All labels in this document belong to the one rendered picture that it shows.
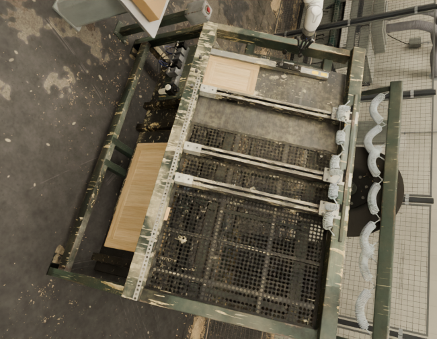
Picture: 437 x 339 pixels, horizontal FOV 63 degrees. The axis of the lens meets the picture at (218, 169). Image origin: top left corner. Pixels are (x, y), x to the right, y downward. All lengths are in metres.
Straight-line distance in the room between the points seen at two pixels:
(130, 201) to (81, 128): 0.71
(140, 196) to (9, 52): 1.34
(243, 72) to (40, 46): 1.51
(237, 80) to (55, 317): 2.29
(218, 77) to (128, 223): 1.34
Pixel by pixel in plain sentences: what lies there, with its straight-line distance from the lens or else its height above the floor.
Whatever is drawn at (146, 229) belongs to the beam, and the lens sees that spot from 2.41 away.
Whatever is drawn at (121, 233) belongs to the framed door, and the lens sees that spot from 2.87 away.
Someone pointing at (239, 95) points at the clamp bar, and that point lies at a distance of 2.74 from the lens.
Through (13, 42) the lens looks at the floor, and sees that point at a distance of 2.89.
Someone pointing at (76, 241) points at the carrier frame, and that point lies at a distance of 2.88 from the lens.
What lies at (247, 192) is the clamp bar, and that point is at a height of 1.35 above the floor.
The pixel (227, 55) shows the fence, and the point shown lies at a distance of 2.96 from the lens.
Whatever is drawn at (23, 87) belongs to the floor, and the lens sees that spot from 2.86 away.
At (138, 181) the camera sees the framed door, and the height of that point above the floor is 0.39.
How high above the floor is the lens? 2.43
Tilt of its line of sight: 31 degrees down
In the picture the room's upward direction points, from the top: 91 degrees clockwise
